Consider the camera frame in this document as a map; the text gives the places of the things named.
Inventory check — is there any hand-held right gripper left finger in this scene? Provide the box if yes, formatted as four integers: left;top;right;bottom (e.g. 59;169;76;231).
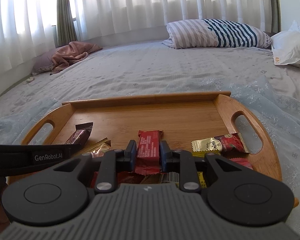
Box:
52;140;137;193

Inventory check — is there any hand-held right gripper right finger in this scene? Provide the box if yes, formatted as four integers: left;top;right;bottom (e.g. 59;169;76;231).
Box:
160;141;244;193

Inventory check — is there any red biscuit packet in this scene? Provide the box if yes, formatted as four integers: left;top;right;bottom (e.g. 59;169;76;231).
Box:
134;130;164;175

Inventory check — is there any brown peanut snack packet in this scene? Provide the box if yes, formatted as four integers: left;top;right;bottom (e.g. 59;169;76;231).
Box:
116;172;145;184

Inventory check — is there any gold and white snack packet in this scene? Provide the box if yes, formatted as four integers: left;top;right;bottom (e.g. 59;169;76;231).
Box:
84;137;112;157

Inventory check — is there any wooden tray with handles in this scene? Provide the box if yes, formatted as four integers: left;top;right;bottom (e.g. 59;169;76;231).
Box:
7;91;299;208

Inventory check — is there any brown chocolate bar wrapper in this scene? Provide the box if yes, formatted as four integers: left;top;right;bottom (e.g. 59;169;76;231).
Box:
64;122;94;146

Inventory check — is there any red and gold snack packet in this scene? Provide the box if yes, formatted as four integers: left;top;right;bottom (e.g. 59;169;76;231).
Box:
191;132;250;155

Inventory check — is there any yellow snack packet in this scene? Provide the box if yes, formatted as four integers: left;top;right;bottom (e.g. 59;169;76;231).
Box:
196;171;207;188

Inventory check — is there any red puffy snack packet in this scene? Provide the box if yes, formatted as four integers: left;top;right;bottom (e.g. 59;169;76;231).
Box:
229;157;253;170

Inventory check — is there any bed with grey sheet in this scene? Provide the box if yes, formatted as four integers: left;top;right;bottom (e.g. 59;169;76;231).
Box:
0;34;300;230

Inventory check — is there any purple pillow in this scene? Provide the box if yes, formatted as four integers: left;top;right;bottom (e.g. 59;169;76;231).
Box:
31;46;58;75

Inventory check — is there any pink crumpled cloth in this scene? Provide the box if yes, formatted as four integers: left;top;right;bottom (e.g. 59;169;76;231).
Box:
49;41;103;75

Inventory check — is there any striped pillow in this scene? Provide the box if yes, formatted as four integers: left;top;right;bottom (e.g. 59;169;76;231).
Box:
161;19;273;49

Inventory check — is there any white sheer curtain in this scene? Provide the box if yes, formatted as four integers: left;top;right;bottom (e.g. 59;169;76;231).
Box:
0;0;278;80

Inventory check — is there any grey-green curtain drape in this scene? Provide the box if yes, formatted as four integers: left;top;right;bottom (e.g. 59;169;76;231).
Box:
267;0;282;33
55;0;78;43

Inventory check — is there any white pillow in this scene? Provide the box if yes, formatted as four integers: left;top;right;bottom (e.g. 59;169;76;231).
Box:
270;20;300;70

